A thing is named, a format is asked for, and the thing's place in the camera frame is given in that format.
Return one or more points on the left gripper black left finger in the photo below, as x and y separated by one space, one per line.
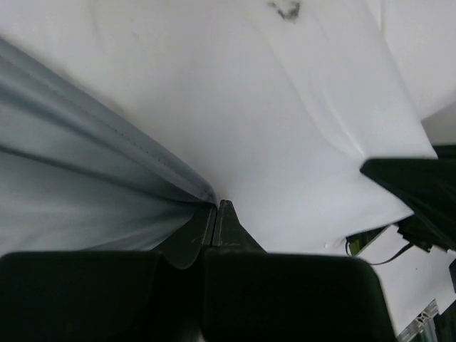
183 246

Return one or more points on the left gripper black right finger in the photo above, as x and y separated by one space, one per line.
229 233

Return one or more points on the grey pillowcase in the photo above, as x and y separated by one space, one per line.
77 176

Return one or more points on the white pillow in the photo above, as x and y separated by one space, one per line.
276 104

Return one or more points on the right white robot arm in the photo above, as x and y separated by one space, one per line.
427 187

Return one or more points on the aluminium frame rail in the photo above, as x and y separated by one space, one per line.
426 326

